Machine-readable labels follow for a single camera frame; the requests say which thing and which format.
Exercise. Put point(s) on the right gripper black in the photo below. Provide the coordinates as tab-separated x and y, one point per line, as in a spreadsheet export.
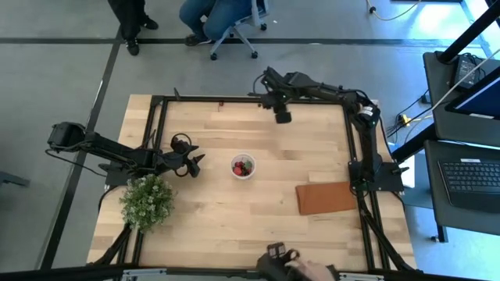
275	101

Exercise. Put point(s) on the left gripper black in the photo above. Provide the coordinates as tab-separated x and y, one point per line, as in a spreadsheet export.
172	162

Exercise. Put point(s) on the red strawberry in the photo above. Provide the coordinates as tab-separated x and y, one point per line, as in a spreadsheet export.
239	164
237	171

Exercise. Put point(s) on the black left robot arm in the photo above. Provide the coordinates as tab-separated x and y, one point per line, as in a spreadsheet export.
109	150

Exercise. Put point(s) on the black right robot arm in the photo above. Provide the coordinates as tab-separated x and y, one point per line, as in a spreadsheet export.
367	148

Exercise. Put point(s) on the clear plastic tub container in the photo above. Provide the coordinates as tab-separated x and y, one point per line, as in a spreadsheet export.
233	160

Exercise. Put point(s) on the green artificial plant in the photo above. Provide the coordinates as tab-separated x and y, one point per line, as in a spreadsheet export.
146	203

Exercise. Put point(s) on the grey office chair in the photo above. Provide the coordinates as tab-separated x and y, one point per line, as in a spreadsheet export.
256	9

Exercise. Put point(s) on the seated person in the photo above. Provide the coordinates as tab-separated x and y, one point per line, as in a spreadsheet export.
218	15

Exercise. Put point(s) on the orange folded cloth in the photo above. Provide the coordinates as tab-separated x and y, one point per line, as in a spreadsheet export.
326	198

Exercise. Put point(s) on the yellow plug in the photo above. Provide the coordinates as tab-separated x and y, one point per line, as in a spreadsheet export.
404	119

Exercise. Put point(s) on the black diagonal pole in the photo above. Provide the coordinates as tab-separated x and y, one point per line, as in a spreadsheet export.
468	33
414	143

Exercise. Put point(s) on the person's hand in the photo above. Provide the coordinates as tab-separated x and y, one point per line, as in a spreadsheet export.
308	271

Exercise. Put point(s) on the standing person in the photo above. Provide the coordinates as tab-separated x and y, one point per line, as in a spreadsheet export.
129	15

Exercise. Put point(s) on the black desk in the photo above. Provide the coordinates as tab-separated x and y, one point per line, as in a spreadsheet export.
433	187
449	129

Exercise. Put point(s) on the black power adapter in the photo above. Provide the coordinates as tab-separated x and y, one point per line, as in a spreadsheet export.
465	70

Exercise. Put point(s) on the black laptop keyboard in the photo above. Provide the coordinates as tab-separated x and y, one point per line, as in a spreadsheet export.
468	179

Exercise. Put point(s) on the laptop screen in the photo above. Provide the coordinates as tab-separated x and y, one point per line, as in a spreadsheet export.
484	101

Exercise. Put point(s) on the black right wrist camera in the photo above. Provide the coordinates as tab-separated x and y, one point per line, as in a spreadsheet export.
283	117

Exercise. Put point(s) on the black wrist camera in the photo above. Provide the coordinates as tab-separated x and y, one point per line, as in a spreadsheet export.
283	117
179	145

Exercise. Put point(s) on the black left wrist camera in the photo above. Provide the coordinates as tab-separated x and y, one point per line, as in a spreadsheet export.
179	145

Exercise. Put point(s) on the black aluminium table frame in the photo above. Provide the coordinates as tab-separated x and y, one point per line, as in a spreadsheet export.
162	117

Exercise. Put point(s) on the black table-level camera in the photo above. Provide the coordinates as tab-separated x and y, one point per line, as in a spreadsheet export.
273	265

